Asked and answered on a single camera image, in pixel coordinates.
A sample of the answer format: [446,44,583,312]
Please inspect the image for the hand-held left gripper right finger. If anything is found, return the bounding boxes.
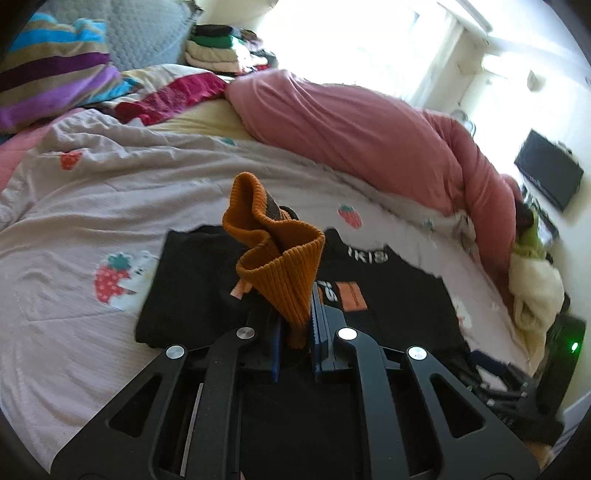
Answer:
[310,281,541,480]

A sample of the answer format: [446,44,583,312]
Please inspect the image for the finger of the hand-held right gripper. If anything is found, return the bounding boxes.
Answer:
[468,351,529,398]

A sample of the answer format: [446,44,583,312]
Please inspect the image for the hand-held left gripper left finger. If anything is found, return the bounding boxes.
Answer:
[50,310,282,480]

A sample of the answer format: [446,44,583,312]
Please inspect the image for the black sweater with orange cuffs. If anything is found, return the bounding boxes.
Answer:
[135,172,469,480]

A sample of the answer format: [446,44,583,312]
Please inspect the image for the pile of folded clothes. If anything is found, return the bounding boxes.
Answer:
[185,23,278,75]

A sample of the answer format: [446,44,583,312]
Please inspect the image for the cream fleece cloth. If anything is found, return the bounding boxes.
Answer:
[509,256,568,330]

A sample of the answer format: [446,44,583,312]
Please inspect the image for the green cloth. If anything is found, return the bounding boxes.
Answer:
[515,203,551,259]

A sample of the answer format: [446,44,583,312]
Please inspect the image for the black box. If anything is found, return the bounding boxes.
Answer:
[514,129,585,212]

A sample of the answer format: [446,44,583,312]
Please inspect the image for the pink duvet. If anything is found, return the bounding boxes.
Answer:
[225,69,525,310]

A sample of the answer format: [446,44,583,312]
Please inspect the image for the strawberry print bed sheet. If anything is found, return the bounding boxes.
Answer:
[0,108,532,472]

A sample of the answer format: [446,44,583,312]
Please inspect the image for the red and cream blanket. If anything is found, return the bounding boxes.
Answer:
[99,65,232,127]

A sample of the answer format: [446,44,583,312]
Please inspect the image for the grey quilted headboard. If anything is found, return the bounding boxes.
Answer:
[46,0,199,70]

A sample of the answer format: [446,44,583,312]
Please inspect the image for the striped plush pillow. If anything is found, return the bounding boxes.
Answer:
[0,13,122,132]

